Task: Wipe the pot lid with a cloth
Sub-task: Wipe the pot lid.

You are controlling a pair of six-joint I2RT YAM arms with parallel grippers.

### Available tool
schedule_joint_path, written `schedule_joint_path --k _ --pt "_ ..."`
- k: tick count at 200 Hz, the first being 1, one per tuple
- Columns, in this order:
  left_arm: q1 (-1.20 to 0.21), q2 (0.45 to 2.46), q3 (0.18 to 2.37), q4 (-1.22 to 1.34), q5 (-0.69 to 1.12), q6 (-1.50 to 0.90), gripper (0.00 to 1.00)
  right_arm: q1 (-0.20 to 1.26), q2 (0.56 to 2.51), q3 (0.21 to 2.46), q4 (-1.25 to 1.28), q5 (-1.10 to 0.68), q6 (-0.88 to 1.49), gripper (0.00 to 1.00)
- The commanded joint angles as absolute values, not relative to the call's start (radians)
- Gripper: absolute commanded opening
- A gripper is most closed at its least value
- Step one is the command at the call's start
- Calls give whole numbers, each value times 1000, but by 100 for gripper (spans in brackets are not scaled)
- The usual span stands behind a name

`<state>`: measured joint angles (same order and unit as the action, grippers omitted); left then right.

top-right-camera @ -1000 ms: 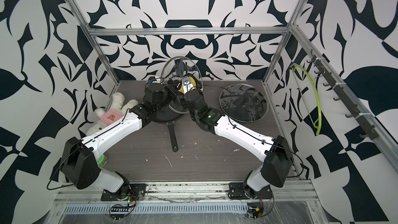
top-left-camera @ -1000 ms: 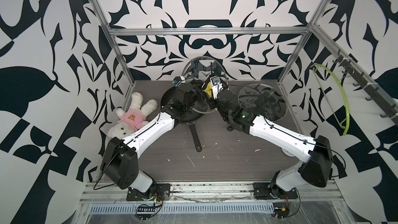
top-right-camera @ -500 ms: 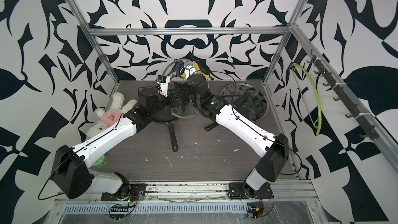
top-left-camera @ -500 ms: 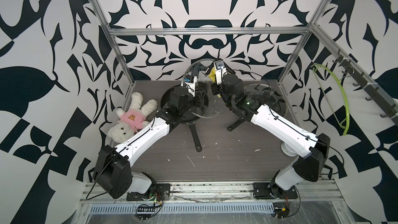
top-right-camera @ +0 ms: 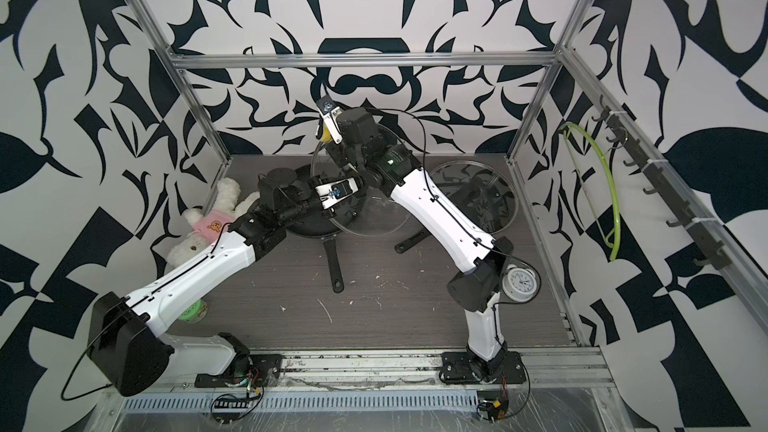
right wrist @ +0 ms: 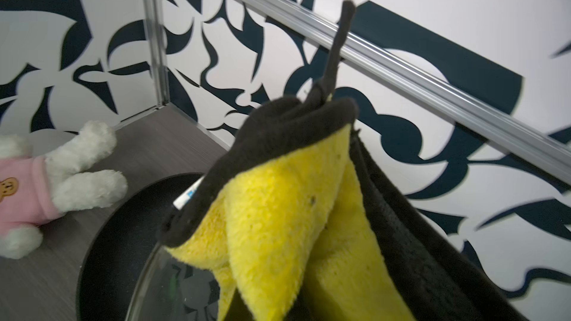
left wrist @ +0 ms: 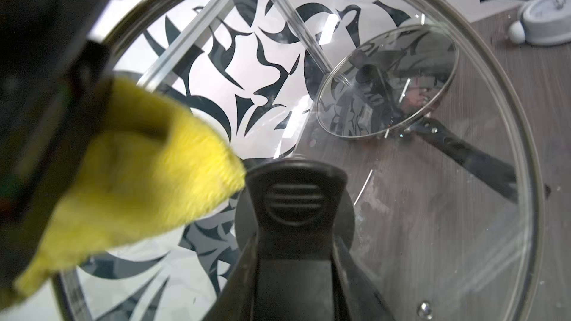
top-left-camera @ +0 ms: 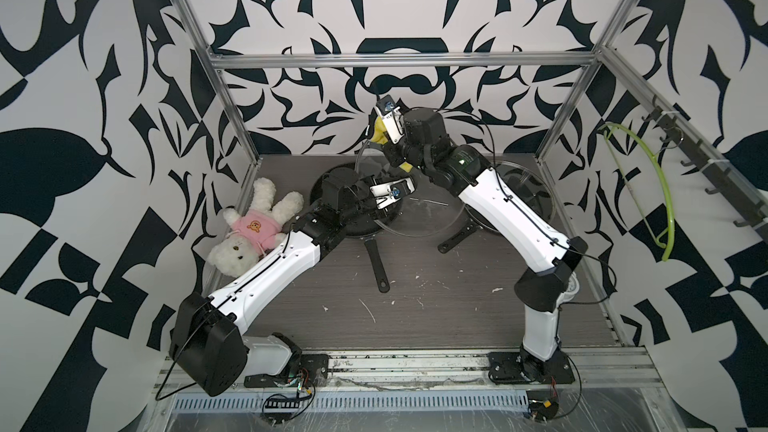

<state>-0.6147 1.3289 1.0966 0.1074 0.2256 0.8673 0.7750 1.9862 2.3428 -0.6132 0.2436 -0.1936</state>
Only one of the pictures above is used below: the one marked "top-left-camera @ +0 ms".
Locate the glass pot lid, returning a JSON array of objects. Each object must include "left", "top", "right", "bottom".
[
  {"left": 355, "top": 140, "right": 464, "bottom": 238},
  {"left": 496, "top": 161, "right": 554, "bottom": 223}
]

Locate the yellow cleaning cloth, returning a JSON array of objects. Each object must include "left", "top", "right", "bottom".
[{"left": 370, "top": 118, "right": 413, "bottom": 173}]

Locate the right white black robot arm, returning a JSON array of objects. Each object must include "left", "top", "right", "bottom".
[{"left": 371, "top": 101, "right": 586, "bottom": 364}]

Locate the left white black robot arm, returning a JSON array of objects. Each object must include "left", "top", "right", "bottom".
[{"left": 170, "top": 168, "right": 414, "bottom": 397}]

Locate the left black frying pan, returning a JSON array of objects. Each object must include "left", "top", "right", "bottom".
[{"left": 337, "top": 162, "right": 390, "bottom": 293}]

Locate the black frying pan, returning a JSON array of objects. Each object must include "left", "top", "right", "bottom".
[
  {"left": 437, "top": 161, "right": 554, "bottom": 255},
  {"left": 337, "top": 162, "right": 390, "bottom": 293}
]

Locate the white teddy bear pink shirt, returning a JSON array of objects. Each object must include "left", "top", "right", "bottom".
[{"left": 207, "top": 177, "right": 305, "bottom": 278}]

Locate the right black frying pan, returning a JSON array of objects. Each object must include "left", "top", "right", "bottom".
[{"left": 437, "top": 161, "right": 554, "bottom": 255}]

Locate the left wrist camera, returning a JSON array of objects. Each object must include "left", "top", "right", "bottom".
[{"left": 370, "top": 177, "right": 416, "bottom": 201}]

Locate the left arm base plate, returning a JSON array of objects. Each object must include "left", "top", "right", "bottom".
[{"left": 244, "top": 353, "right": 330, "bottom": 388}]

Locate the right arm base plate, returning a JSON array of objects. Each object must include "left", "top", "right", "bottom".
[{"left": 487, "top": 349, "right": 576, "bottom": 385}]

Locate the black wall hook rack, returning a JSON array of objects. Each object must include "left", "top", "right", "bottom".
[{"left": 644, "top": 95, "right": 767, "bottom": 241}]

